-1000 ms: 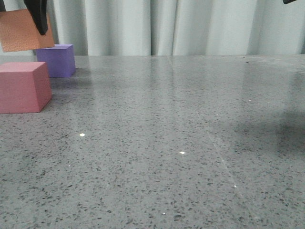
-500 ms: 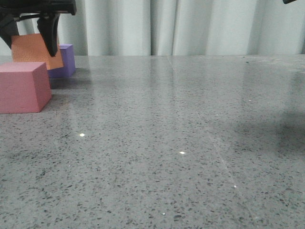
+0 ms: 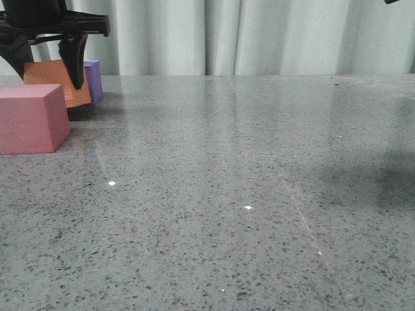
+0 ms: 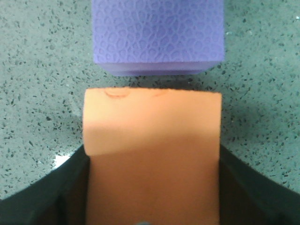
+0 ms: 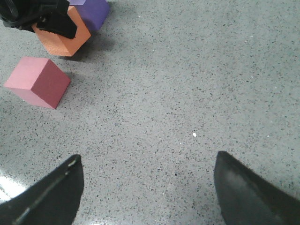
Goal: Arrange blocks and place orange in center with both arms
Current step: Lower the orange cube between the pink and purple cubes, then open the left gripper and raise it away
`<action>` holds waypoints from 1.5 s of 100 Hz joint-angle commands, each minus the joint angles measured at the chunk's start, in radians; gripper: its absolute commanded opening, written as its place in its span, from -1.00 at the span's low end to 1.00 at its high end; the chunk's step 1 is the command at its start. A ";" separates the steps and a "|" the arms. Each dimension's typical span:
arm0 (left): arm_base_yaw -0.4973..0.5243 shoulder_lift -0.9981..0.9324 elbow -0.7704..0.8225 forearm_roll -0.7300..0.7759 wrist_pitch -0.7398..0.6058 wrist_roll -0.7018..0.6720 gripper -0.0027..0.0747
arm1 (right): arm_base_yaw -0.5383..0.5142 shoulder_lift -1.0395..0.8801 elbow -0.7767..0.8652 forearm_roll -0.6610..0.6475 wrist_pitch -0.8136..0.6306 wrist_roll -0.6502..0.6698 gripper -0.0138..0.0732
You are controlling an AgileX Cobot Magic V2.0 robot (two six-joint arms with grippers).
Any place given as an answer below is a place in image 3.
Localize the orange foam cube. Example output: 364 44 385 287
23 60 91 108

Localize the purple foam cube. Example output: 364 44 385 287
84 60 104 104

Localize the pink foam cube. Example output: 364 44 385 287
1 84 70 155

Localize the grey-green curtain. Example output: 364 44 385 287
0 0 415 77

